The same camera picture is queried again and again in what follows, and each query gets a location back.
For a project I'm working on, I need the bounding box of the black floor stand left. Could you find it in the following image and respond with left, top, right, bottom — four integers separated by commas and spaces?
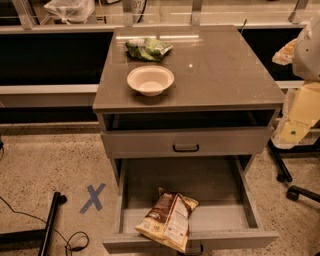
0, 192, 67, 256

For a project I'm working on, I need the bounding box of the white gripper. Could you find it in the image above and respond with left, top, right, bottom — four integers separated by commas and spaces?
271, 82, 320, 149

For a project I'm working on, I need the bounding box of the black cable on floor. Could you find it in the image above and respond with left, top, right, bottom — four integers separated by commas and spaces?
0, 195, 90, 256

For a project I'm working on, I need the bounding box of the black wheeled stand right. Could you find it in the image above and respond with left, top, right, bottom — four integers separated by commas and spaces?
268, 138, 320, 203

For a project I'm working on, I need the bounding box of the blue tape cross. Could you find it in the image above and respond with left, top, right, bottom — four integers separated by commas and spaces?
80, 183, 106, 214

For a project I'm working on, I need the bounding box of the open bottom drawer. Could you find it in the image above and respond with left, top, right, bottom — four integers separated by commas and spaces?
103, 156, 278, 256

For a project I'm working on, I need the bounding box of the green chip bag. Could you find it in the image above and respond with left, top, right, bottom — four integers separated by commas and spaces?
125, 37, 173, 62

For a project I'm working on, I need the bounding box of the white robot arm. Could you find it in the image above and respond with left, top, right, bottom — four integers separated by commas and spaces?
272, 13, 320, 149

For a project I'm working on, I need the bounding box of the clear plastic bag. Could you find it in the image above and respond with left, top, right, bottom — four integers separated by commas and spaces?
44, 0, 95, 24

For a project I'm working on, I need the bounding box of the brown chip bag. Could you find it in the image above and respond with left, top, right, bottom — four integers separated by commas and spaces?
135, 188, 199, 253

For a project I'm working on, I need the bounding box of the grey drawer cabinet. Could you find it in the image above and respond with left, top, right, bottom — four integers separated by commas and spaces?
93, 26, 284, 173

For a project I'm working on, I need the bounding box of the white paper bowl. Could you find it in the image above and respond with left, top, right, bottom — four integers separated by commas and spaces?
127, 65, 175, 96

